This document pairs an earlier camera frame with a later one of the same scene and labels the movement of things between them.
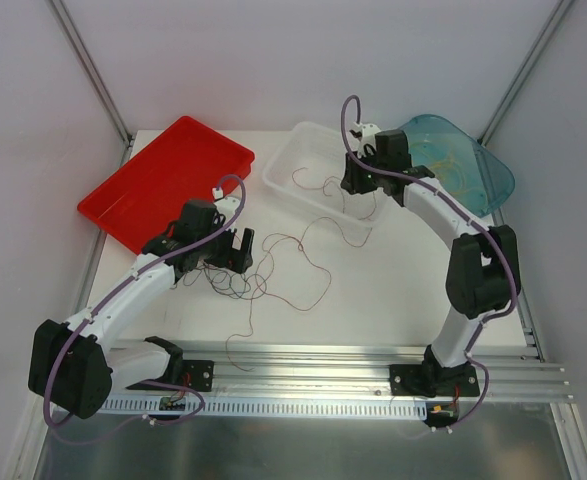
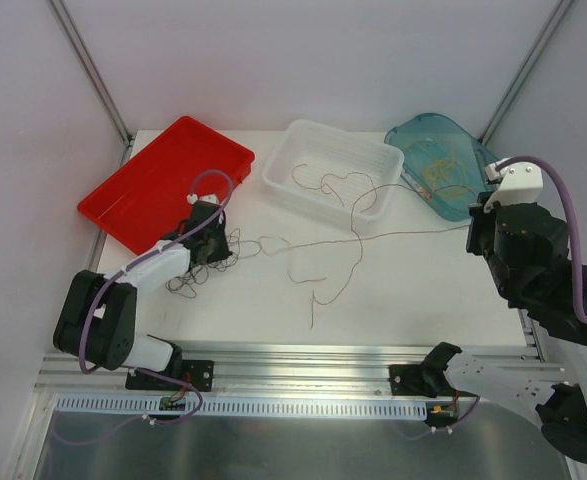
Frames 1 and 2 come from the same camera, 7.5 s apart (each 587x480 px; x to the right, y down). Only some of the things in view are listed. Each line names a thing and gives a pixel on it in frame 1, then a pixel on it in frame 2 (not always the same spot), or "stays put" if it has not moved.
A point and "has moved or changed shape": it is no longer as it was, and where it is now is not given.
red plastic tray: x=140 y=200 stays put
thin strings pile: x=280 y=298 -> x=356 y=238
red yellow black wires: x=237 y=285 has moved or changed shape
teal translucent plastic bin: x=461 y=162 stays put
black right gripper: x=355 y=176 -> x=476 y=232
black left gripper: x=232 y=248 -> x=213 y=245
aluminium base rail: x=294 y=370 stays put
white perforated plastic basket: x=306 y=164 stays put
